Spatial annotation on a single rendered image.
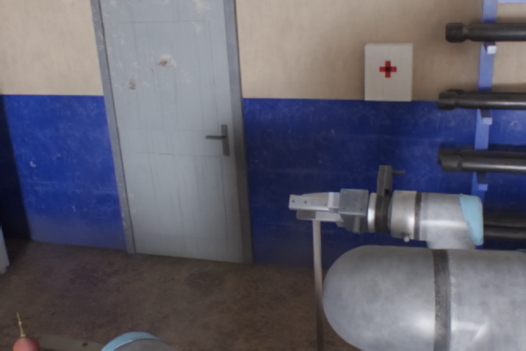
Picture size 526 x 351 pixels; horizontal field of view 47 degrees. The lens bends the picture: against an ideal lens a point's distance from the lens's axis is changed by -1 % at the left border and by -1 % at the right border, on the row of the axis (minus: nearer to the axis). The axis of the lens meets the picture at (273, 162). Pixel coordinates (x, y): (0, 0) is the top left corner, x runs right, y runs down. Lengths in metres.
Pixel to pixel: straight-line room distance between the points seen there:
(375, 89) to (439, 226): 2.94
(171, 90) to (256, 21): 0.83
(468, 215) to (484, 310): 0.54
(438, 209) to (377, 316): 0.54
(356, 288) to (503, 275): 0.14
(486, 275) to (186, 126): 4.05
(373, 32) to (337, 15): 0.26
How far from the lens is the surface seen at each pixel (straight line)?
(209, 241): 4.88
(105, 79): 4.77
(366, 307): 0.62
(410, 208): 1.13
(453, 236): 1.14
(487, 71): 3.97
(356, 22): 4.09
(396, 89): 4.01
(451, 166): 3.87
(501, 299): 0.60
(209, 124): 4.48
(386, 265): 0.62
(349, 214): 1.12
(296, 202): 1.16
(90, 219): 5.37
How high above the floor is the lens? 2.36
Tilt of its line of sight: 20 degrees down
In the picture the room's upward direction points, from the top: 3 degrees counter-clockwise
